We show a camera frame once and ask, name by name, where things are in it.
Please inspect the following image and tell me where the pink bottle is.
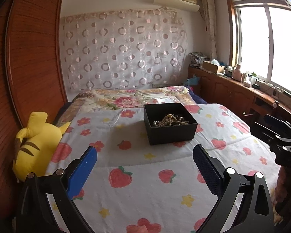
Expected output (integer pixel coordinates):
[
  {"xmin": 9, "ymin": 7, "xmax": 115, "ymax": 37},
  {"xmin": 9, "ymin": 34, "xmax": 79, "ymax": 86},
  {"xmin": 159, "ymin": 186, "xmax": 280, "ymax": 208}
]
[{"xmin": 233, "ymin": 64, "xmax": 243, "ymax": 81}]

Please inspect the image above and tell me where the yellow plush toy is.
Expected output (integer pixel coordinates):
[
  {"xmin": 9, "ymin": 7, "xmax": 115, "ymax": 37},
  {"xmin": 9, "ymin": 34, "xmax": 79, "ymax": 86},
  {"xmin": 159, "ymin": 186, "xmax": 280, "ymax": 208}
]
[{"xmin": 12, "ymin": 112, "xmax": 72, "ymax": 183}]

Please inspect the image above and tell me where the floral quilt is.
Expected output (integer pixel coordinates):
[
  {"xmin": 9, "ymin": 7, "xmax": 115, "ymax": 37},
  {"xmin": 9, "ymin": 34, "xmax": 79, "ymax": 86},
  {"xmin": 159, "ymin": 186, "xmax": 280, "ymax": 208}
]
[{"xmin": 57, "ymin": 86, "xmax": 197, "ymax": 127}]

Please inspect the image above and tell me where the white pearl necklace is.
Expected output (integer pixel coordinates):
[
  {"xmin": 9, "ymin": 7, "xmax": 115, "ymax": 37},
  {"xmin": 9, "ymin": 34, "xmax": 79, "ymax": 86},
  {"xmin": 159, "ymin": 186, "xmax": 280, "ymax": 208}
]
[{"xmin": 153, "ymin": 114, "xmax": 185, "ymax": 127}]

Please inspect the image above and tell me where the wooden wardrobe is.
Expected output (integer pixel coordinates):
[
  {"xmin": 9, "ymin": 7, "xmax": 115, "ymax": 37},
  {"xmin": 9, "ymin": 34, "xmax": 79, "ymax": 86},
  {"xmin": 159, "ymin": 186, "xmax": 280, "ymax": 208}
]
[{"xmin": 0, "ymin": 0, "xmax": 68, "ymax": 151}]

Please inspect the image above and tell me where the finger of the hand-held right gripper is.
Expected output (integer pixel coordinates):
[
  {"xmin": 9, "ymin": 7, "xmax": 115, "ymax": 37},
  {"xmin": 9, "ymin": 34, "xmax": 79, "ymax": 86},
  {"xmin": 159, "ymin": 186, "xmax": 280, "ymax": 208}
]
[
  {"xmin": 253, "ymin": 122, "xmax": 285, "ymax": 148},
  {"xmin": 264, "ymin": 114, "xmax": 291, "ymax": 137}
]

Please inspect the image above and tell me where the black cardboard box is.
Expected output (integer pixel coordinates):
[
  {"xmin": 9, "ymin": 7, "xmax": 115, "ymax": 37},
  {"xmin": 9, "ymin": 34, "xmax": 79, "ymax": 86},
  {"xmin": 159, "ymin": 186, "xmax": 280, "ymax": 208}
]
[{"xmin": 143, "ymin": 103, "xmax": 198, "ymax": 145}]

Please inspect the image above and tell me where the circle pattern sheer cloth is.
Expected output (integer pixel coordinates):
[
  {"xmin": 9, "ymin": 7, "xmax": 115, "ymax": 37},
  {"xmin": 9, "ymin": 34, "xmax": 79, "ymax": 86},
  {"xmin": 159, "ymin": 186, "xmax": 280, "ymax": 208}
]
[{"xmin": 60, "ymin": 9, "xmax": 188, "ymax": 93}]

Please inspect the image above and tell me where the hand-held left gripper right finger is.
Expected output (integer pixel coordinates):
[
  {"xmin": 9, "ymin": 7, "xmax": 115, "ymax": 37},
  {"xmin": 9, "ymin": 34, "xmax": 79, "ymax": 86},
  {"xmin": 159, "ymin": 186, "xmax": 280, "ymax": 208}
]
[{"xmin": 193, "ymin": 144, "xmax": 274, "ymax": 233}]

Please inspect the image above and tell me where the person's right hand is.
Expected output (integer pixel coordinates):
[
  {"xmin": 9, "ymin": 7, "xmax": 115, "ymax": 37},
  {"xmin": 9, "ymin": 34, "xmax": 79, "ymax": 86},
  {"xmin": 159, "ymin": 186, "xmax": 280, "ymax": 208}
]
[{"xmin": 276, "ymin": 167, "xmax": 291, "ymax": 213}]

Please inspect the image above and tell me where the strawberry print bed sheet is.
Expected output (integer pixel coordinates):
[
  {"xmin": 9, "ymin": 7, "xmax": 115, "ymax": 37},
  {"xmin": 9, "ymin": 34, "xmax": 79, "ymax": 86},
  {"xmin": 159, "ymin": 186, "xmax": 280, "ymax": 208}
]
[{"xmin": 45, "ymin": 103, "xmax": 282, "ymax": 233}]

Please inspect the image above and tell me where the window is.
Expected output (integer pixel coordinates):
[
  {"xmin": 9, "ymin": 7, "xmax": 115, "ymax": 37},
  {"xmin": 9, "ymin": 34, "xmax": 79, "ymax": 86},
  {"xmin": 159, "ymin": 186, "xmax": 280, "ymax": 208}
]
[{"xmin": 225, "ymin": 0, "xmax": 291, "ymax": 105}]

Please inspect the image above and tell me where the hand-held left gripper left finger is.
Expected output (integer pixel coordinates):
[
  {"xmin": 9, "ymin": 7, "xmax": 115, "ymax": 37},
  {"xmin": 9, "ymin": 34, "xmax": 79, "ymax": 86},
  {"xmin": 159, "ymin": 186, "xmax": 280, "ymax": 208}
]
[{"xmin": 15, "ymin": 146, "xmax": 98, "ymax": 233}]

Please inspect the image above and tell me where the stack of newspapers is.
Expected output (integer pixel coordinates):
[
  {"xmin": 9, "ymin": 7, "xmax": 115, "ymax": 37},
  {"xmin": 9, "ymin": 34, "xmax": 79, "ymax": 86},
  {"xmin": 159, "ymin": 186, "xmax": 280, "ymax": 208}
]
[{"xmin": 189, "ymin": 52, "xmax": 209, "ymax": 68}]

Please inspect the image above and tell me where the beige window curtain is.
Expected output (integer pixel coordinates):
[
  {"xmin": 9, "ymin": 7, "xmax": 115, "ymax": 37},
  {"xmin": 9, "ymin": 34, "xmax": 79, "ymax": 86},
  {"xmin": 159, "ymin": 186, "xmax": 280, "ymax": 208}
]
[{"xmin": 201, "ymin": 0, "xmax": 220, "ymax": 62}]

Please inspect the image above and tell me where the wooden cabinet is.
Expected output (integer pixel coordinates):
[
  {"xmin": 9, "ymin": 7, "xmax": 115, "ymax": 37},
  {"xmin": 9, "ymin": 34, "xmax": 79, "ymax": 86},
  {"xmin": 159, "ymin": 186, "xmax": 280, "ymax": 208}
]
[{"xmin": 188, "ymin": 65, "xmax": 291, "ymax": 133}]

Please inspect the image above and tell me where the brown cardboard box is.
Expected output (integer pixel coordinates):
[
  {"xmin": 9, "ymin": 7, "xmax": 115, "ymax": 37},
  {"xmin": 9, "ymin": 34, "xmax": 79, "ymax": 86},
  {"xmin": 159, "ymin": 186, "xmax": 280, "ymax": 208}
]
[{"xmin": 202, "ymin": 61, "xmax": 225, "ymax": 74}]

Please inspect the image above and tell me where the blue plastic bag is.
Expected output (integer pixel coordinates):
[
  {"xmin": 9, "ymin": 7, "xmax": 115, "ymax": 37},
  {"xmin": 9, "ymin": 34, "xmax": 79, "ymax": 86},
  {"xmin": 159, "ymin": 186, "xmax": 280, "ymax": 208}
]
[{"xmin": 184, "ymin": 75, "xmax": 201, "ymax": 86}]

